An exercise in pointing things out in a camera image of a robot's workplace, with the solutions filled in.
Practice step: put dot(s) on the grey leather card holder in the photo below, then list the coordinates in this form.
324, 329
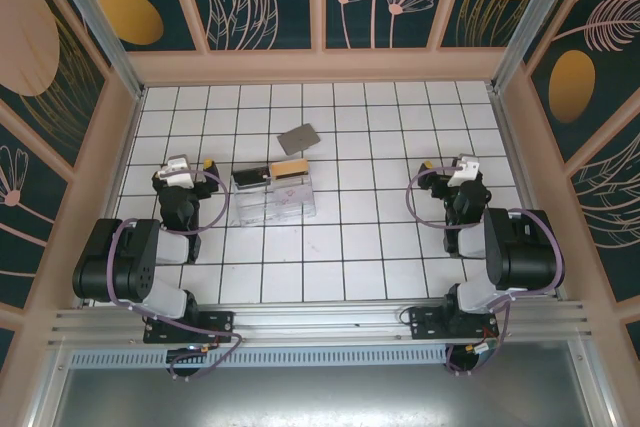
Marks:
299, 138

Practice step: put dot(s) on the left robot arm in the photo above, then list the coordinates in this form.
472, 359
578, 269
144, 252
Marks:
100, 267

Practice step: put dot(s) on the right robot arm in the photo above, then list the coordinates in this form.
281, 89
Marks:
525, 257

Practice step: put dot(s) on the clear acrylic organizer box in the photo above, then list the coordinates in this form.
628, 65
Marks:
285, 202

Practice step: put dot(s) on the yellow power connector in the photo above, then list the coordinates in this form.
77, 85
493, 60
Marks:
204, 348
470, 348

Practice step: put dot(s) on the steel sheet panel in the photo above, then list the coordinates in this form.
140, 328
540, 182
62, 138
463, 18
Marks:
320, 397

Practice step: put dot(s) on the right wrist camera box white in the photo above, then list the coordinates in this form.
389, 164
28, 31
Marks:
464, 171

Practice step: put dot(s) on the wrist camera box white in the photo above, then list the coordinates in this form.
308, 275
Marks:
464, 171
176, 171

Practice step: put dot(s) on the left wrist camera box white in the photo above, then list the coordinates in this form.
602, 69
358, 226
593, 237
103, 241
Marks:
176, 171

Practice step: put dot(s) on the aluminium table side rail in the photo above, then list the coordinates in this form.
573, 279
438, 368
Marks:
512, 167
116, 197

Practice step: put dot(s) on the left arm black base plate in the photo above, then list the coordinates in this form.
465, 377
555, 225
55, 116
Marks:
215, 327

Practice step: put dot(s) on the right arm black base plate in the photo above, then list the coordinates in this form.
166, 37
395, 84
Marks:
425, 322

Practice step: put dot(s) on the aluminium frame post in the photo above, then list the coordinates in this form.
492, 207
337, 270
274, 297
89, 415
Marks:
525, 22
95, 12

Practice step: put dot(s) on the aluminium mounting rail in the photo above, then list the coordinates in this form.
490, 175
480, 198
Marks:
320, 319

